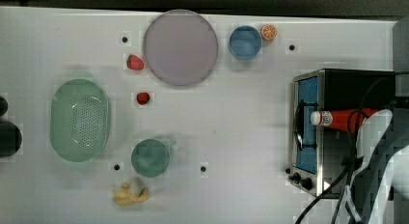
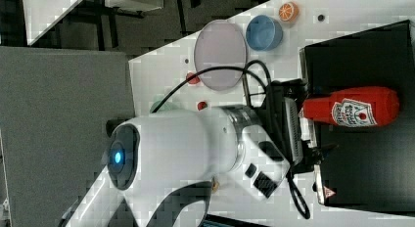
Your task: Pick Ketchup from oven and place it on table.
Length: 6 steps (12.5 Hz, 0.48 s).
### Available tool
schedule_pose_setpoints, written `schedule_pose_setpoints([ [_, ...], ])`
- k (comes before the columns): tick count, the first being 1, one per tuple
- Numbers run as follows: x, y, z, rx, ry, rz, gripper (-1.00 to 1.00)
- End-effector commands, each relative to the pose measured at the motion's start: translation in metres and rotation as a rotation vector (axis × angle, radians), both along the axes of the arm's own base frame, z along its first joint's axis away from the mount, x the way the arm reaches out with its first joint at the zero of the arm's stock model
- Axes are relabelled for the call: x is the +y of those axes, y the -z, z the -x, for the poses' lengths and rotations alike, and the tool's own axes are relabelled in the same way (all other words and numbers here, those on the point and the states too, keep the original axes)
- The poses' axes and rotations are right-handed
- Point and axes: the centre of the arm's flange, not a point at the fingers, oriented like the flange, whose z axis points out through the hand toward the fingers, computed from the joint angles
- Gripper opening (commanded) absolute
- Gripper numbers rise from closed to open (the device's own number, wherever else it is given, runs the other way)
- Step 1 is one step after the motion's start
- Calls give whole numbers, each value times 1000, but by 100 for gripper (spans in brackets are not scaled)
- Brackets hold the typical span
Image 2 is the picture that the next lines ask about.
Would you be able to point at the small red strawberry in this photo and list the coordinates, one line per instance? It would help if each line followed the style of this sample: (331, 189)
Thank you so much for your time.
(201, 105)

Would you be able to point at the orange slice toy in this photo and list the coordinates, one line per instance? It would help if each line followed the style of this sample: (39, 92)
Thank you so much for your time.
(288, 12)

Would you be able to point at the white side table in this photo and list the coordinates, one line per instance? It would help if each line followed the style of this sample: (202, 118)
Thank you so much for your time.
(41, 15)

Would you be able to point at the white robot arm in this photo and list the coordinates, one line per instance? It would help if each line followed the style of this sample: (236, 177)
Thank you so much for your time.
(163, 165)

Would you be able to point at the lilac round plate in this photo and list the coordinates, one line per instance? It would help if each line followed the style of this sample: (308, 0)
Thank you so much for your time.
(220, 44)

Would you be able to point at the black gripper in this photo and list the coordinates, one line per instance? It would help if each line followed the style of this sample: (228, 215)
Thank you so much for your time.
(281, 101)

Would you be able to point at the blue bowl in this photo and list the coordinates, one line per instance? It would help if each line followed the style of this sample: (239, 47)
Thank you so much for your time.
(264, 33)

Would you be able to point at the black and silver toaster oven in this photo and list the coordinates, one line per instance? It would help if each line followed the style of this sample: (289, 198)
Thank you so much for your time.
(372, 168)

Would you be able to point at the red strawberry with green leaves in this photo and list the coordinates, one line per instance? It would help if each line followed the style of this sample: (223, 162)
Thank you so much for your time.
(192, 78)

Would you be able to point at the red ketchup bottle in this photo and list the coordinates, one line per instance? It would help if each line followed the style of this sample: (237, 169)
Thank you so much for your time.
(371, 106)

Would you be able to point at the dark blue rail frame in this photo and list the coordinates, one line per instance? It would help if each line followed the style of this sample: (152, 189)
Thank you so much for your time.
(218, 221)

